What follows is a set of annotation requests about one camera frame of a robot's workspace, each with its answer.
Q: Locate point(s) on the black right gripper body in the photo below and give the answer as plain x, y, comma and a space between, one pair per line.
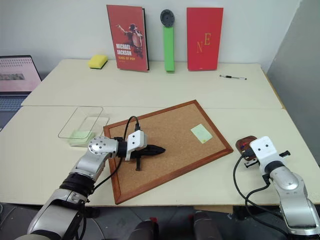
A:
250, 164

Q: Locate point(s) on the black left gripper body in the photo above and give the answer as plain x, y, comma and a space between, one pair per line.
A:
142, 153

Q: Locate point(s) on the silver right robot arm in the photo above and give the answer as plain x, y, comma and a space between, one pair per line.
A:
290, 185

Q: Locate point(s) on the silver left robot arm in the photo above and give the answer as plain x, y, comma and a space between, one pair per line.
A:
100, 147

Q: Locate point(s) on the small brown tray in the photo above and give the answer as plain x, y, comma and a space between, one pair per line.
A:
250, 138

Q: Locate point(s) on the pale green sticky note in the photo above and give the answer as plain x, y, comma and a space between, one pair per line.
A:
201, 133

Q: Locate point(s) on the green sticky note stack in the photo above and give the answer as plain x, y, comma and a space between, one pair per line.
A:
80, 137

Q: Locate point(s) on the clear plastic box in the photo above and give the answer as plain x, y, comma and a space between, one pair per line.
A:
85, 117

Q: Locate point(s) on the red pushpin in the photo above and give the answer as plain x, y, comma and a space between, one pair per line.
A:
243, 144

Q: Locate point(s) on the wood-framed cork board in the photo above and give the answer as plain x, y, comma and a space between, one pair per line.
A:
170, 130

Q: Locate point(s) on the brown board under table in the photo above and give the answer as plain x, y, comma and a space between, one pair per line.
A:
212, 209

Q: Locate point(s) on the dark rounded shape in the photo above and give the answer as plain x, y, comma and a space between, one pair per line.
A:
206, 226
147, 230

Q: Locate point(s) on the black and white pen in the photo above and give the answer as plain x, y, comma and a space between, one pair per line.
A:
232, 77

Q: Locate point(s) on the green upright block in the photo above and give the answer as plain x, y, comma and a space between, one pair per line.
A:
169, 50

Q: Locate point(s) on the yellow sponge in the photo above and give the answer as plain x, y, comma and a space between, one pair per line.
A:
97, 62

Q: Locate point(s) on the grey partition panel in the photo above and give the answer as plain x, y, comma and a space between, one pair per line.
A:
300, 75

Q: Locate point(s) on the red Michael Jackson book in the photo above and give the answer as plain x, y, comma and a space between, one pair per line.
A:
127, 37

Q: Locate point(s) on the red book with gold letters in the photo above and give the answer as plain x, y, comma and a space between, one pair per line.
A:
205, 37

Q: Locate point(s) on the dark grey round disc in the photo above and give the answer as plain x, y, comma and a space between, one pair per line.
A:
167, 18

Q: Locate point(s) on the open laptop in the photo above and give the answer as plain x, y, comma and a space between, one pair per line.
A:
15, 75

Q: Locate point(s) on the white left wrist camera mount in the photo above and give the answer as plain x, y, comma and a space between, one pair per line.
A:
136, 141

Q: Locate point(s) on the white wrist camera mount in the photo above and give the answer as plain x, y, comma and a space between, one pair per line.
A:
136, 141
265, 148

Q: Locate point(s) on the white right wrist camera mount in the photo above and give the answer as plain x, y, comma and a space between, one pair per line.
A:
265, 148

